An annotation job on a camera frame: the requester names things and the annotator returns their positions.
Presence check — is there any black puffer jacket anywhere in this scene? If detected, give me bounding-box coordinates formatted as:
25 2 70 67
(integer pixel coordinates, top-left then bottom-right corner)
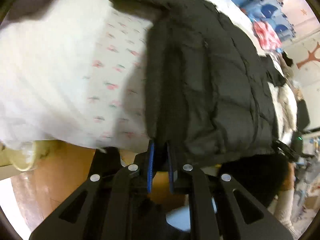
118 0 285 166

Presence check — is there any cherry print bed sheet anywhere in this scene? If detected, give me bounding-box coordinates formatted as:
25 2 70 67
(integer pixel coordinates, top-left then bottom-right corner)
1 0 156 153

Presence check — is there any pink checked cloth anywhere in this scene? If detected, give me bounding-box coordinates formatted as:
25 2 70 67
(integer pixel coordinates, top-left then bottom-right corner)
253 21 283 53

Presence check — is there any whale print blue curtain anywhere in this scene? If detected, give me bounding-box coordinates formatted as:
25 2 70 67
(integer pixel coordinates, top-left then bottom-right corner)
231 0 296 42

